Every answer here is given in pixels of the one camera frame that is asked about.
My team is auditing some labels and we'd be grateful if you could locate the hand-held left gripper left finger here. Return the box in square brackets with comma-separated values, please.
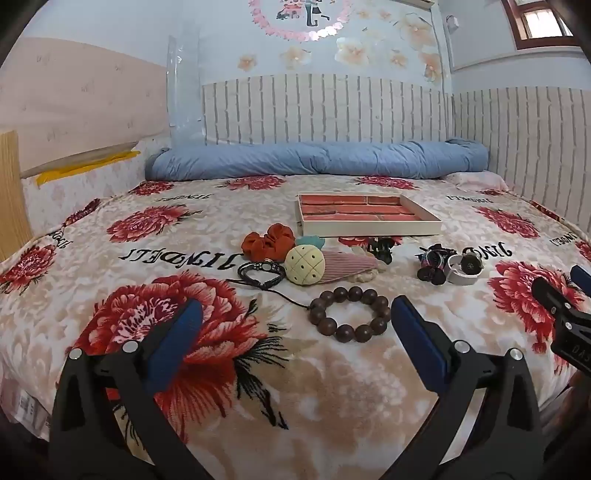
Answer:
[48, 298, 218, 480]

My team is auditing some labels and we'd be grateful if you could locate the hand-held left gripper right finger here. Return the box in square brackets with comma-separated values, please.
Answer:
[383, 294, 546, 480]

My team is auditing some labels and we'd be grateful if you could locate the white wristwatch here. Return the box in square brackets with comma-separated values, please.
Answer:
[443, 247, 485, 286]

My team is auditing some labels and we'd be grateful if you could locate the wooden bead bracelet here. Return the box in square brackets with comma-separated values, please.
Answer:
[310, 286, 392, 343]

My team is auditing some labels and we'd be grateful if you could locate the pink corduroy hair clip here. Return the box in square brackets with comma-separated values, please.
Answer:
[318, 244, 386, 284]

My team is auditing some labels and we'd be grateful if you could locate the black braided cord bracelet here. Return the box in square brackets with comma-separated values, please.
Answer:
[226, 261, 317, 311]

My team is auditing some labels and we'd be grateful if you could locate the brick-patterned tray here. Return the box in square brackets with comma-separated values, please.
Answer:
[294, 191, 443, 238]

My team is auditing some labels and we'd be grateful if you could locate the black claw hair clip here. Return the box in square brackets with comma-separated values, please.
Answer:
[367, 235, 396, 265]

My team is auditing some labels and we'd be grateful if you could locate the red floral blanket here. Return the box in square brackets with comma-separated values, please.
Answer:
[0, 175, 591, 480]

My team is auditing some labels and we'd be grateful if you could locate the orange scrunchie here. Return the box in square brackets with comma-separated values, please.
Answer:
[241, 223, 296, 261]

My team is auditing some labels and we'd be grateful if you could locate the pale floral bed sheet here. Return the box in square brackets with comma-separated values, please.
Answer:
[21, 136, 511, 241]

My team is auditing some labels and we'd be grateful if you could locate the yellow tape strip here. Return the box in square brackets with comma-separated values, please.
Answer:
[37, 150, 139, 186]

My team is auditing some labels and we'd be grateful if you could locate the blue rolled duvet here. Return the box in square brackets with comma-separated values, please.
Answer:
[145, 138, 490, 182]

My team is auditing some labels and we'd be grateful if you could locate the clear plastic sheet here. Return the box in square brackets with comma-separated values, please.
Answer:
[165, 28, 206, 146]

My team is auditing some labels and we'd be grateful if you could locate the wooden framed window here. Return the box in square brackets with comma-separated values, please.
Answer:
[502, 0, 579, 51]

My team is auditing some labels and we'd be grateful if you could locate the wooden bed post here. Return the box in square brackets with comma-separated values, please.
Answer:
[0, 130, 33, 261]

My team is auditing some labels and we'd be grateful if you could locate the group of flower wall stickers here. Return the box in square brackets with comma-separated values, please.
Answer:
[238, 0, 444, 83]

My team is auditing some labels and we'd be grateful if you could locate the round pink wreath wall sticker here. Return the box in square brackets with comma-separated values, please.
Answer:
[248, 0, 354, 43]

